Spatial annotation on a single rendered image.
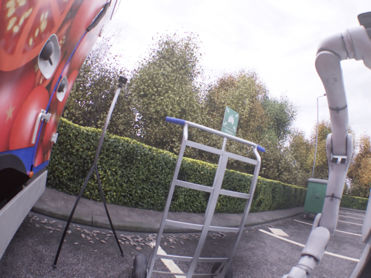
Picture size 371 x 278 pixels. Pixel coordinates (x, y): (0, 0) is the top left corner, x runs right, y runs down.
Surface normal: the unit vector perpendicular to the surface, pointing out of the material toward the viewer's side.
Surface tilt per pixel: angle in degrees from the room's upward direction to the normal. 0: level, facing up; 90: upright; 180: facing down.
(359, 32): 100
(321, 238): 56
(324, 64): 139
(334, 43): 116
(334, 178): 80
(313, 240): 61
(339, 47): 134
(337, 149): 130
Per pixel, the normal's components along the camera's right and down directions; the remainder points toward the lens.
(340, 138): -0.84, -0.09
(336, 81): -0.44, 0.79
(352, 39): -0.85, 0.22
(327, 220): -0.75, -0.50
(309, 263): -0.28, -0.79
